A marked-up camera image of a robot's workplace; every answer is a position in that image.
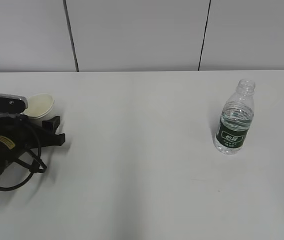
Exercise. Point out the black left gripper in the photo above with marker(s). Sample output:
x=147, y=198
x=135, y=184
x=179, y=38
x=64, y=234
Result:
x=21, y=133

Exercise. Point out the white paper cup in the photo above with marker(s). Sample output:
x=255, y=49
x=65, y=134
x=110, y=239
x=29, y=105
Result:
x=40, y=108

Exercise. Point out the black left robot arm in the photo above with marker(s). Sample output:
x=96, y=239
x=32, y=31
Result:
x=29, y=159

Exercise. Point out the clear water bottle green label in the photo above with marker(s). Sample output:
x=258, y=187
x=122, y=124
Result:
x=236, y=118

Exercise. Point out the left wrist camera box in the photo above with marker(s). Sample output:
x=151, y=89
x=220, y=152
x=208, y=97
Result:
x=12, y=104

